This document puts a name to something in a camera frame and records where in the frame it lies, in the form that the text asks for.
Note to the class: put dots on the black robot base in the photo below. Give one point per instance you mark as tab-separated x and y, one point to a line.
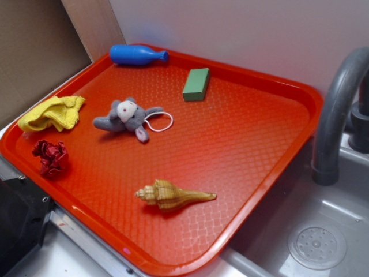
25	212

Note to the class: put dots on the yellow cloth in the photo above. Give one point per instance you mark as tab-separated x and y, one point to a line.
60	113

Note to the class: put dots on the orange plastic tray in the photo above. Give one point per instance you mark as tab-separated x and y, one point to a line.
234	143

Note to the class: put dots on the green wooden block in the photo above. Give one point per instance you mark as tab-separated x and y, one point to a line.
196	85

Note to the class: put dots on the tan spiral seashell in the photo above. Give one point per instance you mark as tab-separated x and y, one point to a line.
169	198

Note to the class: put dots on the grey plush mouse toy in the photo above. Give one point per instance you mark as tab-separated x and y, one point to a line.
129	116

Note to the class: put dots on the blue plastic bottle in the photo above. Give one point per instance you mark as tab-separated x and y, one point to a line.
136	55

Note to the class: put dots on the crumpled red paper ball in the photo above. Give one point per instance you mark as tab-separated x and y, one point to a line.
54	158

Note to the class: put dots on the grey toy faucet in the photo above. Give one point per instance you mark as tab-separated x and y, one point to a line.
335	116

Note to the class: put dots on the grey toy sink basin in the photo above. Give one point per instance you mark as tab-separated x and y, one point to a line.
304	229

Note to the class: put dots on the brown cardboard panel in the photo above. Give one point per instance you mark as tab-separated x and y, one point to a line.
44	43

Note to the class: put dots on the dark grey faucet knob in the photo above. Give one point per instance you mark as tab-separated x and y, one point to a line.
358	141

